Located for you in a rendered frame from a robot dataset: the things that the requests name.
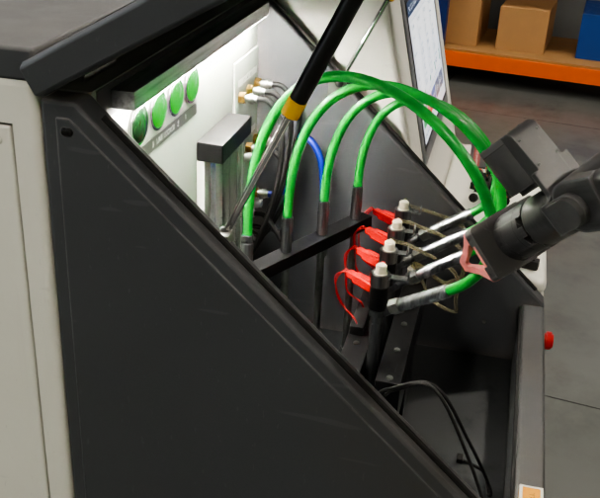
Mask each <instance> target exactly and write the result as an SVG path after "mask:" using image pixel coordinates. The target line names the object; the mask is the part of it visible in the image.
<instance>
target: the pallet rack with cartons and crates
mask: <svg viewBox="0 0 600 498"><path fill-rule="evenodd" d="M438 1H439V9H440V17H441V25H442V33H443V41H444V49H445V56H446V64H447V65H452V66H459V67H465V68H472V69H480V70H487V71H494V72H501V73H509V74H516V75H523V76H530V77H538V78H545V79H552V80H558V81H565V82H573V83H580V84H587V85H594V86H600V1H592V0H586V4H585V7H584V11H583V15H582V20H581V26H580V31H579V36H578V40H576V39H568V38H560V37H552V34H553V29H554V23H555V17H556V11H557V0H506V1H505V2H504V3H503V4H502V6H501V7H500V14H499V21H498V28H497V30H496V29H488V28H487V26H488V19H489V12H490V5H491V0H438Z"/></svg>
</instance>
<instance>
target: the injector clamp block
mask: <svg viewBox="0 0 600 498"><path fill-rule="evenodd" d="M421 291H424V288H423V287H422V285H421V282H420V283H418V284H414V285H410V284H408V285H406V286H404V287H402V290H401V294H400V297H404V296H406V295H410V294H413V293H417V292H421ZM423 306H424V305H422V306H419V307H416V308H412V309H410V310H405V311H404V312H403V313H399V314H397V315H394V317H393V321H392V323H391V326H390V330H389V333H388V336H387V340H386V346H385V349H384V352H383V356H382V359H381V362H380V366H379V367H378V372H377V376H376V379H375V389H376V390H377V391H379V390H381V389H383V388H386V387H391V386H395V385H398V384H401V383H405V382H408V381H410V379H411V371H412V363H413V355H414V349H415V345H416V341H417V336H418V332H419V328H420V324H421V320H422V314H423ZM369 320H371V316H370V317H369ZM369 320H368V322H367V325H366V328H365V331H364V334H363V336H359V335H353V334H350V333H348V336H347V338H346V341H345V344H344V346H343V349H342V352H341V354H342V355H343V356H344V357H345V358H346V359H347V360H348V361H349V362H350V363H351V364H352V366H353V367H354V368H355V369H356V370H357V371H358V372H359V373H360V374H361V375H362V376H363V377H365V372H366V361H367V352H368V341H369V331H368V330H369ZM408 390H409V387H407V388H405V389H402V390H399V391H395V392H392V393H390V394H389V395H388V396H386V397H384V399H385V400H386V401H387V402H388V403H389V404H390V405H391V406H392V407H393V408H394V409H395V410H396V411H397V412H398V413H399V414H400V415H401V416H403V412H404V407H405V403H406V399H407V394H408ZM385 393H386V391H385V392H383V393H381V395H382V396H383V395H384V394H385Z"/></svg>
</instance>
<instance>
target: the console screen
mask: <svg viewBox="0 0 600 498"><path fill-rule="evenodd" d="M400 6H401V13H402V20H403V26H404V33H405V40H406V47H407V54H408V61H409V69H410V76H411V83H412V87H414V88H416V89H419V90H421V91H423V92H425V93H427V94H429V95H432V96H434V97H436V98H438V99H440V100H442V101H445V102H447V103H448V95H447V87H446V79H445V71H444V64H443V56H442V49H441V41H440V33H439V25H438V17H437V9H436V2H435V0H400ZM424 106H425V107H426V108H428V109H429V110H430V111H431V112H433V113H434V114H435V115H436V116H437V117H438V118H439V119H440V120H442V118H443V115H442V114H440V113H439V112H437V111H436V110H434V109H433V108H431V107H429V106H427V105H424ZM416 117H417V124H418V131H419V138H420V145H421V152H422V159H423V163H424V164H425V165H426V166H427V163H428V160H429V157H430V154H431V151H432V148H433V145H434V142H435V139H436V136H437V132H436V131H435V130H434V129H433V128H432V127H431V126H430V125H428V124H427V123H425V122H424V121H423V120H422V119H421V118H419V117H418V116H417V115H416Z"/></svg>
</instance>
